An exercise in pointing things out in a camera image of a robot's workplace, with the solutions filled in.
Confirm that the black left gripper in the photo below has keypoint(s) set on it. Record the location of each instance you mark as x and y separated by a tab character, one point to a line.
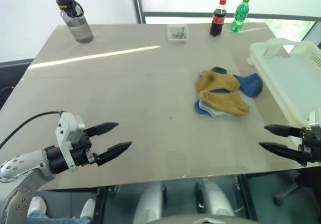
81	153

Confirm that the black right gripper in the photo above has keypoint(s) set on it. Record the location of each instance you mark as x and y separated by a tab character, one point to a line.
312	143

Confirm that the mustard yellow sock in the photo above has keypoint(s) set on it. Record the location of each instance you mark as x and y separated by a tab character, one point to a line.
220	82
225	103

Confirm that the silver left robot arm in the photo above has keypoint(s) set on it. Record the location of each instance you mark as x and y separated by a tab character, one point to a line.
22	163

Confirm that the white plastic basket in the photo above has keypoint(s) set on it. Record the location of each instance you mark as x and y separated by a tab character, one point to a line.
288	78

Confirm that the small clear plastic box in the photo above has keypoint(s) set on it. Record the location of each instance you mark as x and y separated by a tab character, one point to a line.
170	39

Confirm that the grey chair base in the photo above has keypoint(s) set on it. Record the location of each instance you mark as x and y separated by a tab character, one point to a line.
286	194

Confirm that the black table leg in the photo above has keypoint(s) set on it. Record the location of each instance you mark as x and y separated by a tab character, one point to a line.
100	206
244	199

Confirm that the white shoe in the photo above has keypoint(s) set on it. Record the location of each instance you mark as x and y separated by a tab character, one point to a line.
37	205
88	207

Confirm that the silver robot left leg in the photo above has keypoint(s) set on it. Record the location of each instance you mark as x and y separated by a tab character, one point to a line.
150	201

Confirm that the silver robot leg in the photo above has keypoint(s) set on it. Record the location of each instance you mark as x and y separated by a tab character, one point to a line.
150	201
215	199

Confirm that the light grey sock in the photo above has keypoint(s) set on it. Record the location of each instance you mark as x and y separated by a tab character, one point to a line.
213	112

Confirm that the silver robot right leg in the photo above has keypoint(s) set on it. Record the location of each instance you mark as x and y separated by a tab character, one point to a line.
215	199

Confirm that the dark green sock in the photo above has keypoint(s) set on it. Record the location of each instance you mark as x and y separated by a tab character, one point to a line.
219	70

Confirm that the blue jeans legs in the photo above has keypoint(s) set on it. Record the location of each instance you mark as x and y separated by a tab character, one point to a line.
50	219

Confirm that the grey robot torso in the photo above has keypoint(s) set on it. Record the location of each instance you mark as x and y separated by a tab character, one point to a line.
205	220

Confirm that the black furniture piece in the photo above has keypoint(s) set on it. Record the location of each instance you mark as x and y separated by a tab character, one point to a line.
12	78

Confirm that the grey water bottle black lid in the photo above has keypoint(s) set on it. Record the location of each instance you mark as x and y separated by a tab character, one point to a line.
80	28

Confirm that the colourful small clips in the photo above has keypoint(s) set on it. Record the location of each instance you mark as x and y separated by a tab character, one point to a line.
178	35

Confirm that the green soda bottle yellow cap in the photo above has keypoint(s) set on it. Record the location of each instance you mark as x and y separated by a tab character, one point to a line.
239	15

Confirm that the cola bottle red cap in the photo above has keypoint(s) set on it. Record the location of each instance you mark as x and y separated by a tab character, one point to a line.
217	23

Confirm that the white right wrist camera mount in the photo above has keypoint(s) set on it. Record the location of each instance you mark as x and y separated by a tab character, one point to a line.
315	119

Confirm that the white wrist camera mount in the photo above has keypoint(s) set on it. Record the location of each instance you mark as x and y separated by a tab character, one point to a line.
66	131
315	119

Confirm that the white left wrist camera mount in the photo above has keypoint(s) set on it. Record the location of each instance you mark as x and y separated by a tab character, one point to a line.
66	131

